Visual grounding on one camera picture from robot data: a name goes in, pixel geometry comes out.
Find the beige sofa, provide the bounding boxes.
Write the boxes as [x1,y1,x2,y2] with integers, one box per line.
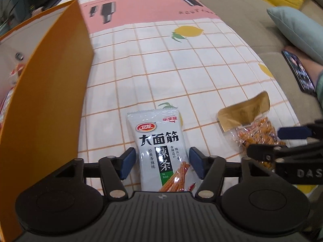
[174,0,323,207]

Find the white snack packet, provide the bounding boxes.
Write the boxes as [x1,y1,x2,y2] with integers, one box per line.
[126,107,198,192]

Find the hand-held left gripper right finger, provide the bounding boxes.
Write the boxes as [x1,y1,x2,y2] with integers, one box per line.
[189,146,273,199]

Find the lemon print checked tablecloth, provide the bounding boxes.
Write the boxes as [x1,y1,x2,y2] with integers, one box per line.
[50,0,303,194]

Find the gold-topped clear snack packet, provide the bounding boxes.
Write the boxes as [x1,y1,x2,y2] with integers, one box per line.
[216,91,287,170]

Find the orange white cardboard box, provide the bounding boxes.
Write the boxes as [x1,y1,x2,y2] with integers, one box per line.
[0,0,95,242]

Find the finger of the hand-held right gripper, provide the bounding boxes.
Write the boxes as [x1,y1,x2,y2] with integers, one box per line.
[247,141,323,163]
[277,120,323,140]

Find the smartphone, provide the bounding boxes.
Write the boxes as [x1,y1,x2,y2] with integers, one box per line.
[281,50,317,96]

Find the red snack packet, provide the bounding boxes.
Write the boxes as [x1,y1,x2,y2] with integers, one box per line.
[0,63,26,133]

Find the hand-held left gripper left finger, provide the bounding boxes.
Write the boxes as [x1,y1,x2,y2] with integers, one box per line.
[54,147,137,199]

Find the light blue pillow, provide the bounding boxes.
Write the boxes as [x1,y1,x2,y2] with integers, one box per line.
[267,6,323,65]

